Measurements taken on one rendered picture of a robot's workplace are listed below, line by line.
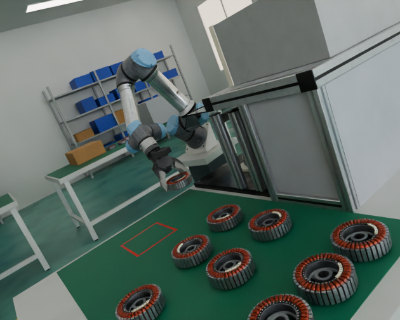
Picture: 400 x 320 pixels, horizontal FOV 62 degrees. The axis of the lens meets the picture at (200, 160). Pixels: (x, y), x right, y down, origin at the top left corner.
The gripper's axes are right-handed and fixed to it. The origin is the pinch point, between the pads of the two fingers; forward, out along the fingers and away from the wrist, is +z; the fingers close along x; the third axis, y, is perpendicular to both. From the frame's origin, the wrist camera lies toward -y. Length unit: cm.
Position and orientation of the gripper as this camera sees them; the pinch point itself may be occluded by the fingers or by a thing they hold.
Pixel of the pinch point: (180, 182)
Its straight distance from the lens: 140.9
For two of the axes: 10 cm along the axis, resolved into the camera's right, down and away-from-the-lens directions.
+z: 6.1, 7.5, -2.6
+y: -2.5, 5.0, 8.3
